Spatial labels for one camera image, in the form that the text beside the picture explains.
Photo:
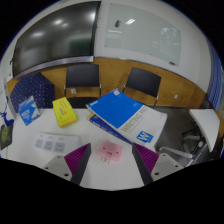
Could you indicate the pink charger block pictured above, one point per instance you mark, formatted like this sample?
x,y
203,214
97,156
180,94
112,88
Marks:
x,y
110,150

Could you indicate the dark whiteboard eraser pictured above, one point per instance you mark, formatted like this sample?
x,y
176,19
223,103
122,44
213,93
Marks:
x,y
117,23

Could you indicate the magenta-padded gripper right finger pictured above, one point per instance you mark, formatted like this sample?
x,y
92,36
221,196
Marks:
x,y
147,158

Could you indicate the white side table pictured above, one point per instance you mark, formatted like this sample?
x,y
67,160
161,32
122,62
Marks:
x,y
205,123

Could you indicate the blue curtain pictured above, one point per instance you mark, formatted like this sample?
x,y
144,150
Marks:
x,y
216,80

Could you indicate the yellow box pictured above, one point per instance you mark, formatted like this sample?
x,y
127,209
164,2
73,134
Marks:
x,y
64,111

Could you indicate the dark blue dotted box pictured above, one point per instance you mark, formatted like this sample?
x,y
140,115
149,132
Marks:
x,y
31,88

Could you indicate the blue white tissue box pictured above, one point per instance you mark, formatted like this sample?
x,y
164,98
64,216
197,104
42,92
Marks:
x,y
29,111

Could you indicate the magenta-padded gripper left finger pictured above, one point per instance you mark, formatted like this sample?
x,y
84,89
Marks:
x,y
76,159

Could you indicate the blue white writing pad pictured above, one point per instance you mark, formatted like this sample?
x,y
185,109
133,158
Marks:
x,y
125,113

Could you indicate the large dark wall display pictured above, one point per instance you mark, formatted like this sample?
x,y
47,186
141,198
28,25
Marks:
x,y
55,36

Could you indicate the black chair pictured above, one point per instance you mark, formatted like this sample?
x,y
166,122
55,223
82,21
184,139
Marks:
x,y
82,75
142,81

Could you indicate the glass whiteboard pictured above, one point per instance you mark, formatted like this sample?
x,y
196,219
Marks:
x,y
146,33

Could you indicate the dark blue book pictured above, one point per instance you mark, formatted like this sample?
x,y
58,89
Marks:
x,y
105,128

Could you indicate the white power strip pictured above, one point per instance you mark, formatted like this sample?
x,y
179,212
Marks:
x,y
55,142

